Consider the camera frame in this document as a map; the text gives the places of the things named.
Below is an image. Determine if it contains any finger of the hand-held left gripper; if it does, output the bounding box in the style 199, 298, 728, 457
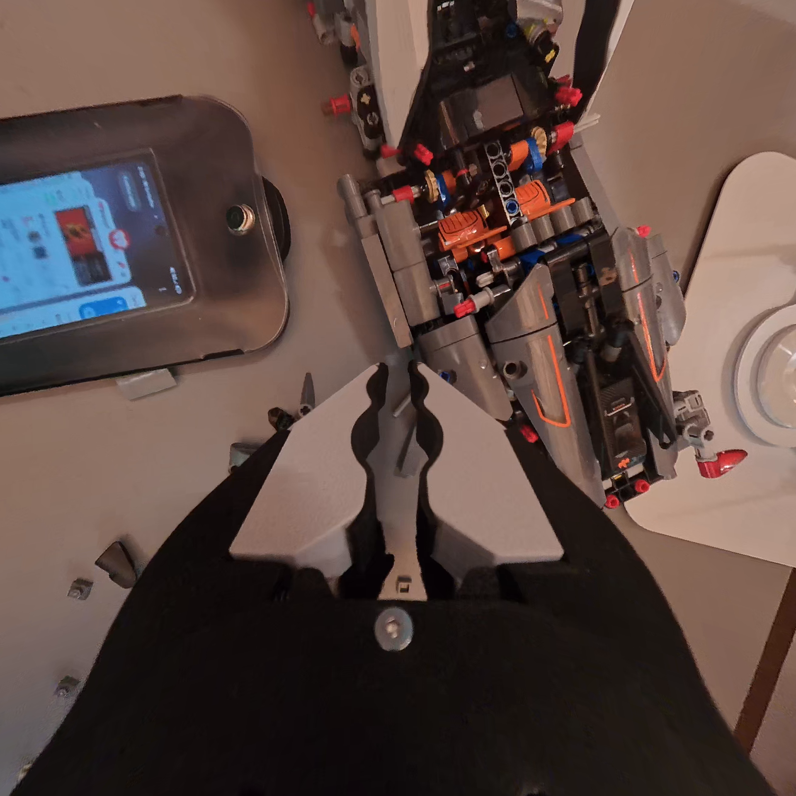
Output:
575, 0, 636, 120
366, 0, 437, 163

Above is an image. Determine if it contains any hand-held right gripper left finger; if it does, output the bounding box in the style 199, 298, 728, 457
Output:
229, 362, 399, 599

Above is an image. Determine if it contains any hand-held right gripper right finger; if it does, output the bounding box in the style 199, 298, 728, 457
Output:
407, 361, 565, 599

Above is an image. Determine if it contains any small light grey lego bar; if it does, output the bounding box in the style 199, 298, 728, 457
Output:
393, 395, 431, 480

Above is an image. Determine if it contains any grey orange lego car model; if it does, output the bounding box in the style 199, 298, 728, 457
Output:
306, 0, 750, 511

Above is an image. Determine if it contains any grey curved lego panel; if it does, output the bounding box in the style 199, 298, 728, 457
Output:
95, 541, 139, 588

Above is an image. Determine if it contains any grey plastic holder clip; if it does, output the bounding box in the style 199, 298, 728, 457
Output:
117, 368, 178, 399

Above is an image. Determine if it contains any phone on black holder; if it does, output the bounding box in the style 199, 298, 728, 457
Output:
0, 95, 292, 399

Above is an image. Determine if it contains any clear acrylic stand foot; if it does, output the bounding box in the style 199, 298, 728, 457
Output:
734, 305, 796, 449

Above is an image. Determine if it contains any smartphone with lit screen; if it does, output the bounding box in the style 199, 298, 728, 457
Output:
0, 148, 199, 342

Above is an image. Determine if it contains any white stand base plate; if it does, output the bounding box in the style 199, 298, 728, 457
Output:
625, 151, 796, 568

